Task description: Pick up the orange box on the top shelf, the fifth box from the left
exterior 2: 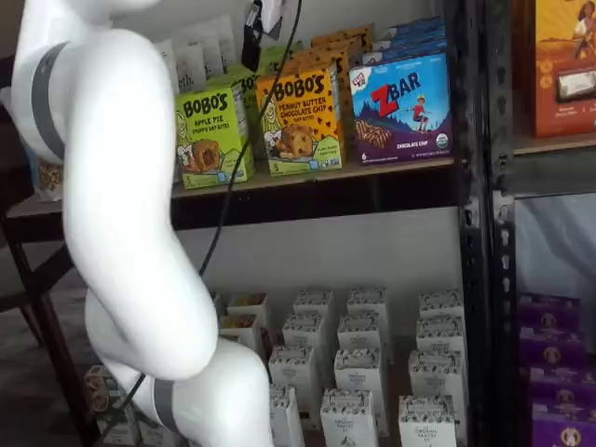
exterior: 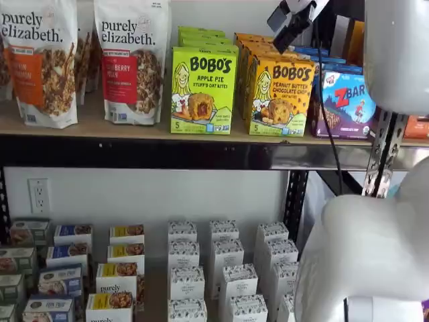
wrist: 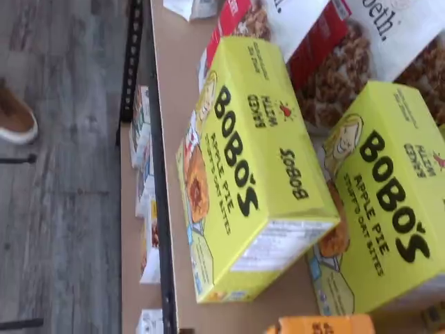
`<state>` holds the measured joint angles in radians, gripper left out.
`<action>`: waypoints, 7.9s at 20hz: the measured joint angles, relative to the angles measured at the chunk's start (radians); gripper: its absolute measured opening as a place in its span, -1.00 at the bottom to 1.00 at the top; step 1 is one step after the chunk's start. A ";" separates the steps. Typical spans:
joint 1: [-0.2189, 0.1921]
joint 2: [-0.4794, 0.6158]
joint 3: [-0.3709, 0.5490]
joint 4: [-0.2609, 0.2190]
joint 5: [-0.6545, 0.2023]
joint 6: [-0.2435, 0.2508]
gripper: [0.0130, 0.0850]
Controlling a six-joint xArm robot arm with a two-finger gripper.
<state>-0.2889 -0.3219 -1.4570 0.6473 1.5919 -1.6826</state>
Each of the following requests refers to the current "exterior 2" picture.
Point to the purple snack box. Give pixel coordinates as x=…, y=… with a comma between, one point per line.
x=565, y=428
x=549, y=312
x=551, y=349
x=563, y=388

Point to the dark grey metal shelf rack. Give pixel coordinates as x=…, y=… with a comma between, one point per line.
x=505, y=242

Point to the white carton with grey print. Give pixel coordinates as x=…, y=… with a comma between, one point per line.
x=440, y=333
x=314, y=302
x=358, y=370
x=426, y=423
x=293, y=368
x=440, y=302
x=349, y=419
x=358, y=333
x=302, y=330
x=435, y=372
x=286, y=419
x=368, y=300

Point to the blue Zbar chocolate chip box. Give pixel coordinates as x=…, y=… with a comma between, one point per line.
x=410, y=49
x=400, y=112
x=416, y=28

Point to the tan wooden shelf board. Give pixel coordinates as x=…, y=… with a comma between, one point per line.
x=554, y=144
x=326, y=174

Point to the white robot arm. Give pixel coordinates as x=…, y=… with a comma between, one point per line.
x=116, y=186

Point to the orange Bobo's peanut butter box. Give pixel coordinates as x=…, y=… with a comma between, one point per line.
x=344, y=35
x=342, y=79
x=302, y=125

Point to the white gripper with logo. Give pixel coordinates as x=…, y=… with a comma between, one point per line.
x=273, y=14

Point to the white box with brown print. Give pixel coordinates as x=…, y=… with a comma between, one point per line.
x=100, y=391

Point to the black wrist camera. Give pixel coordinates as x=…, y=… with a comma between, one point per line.
x=251, y=42

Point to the black metal shelf rack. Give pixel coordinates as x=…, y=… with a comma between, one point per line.
x=472, y=233

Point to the large orange cereal box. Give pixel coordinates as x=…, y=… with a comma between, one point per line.
x=559, y=116

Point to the green Bobo's apple pie box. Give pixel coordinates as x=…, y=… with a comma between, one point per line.
x=281, y=53
x=247, y=88
x=209, y=139

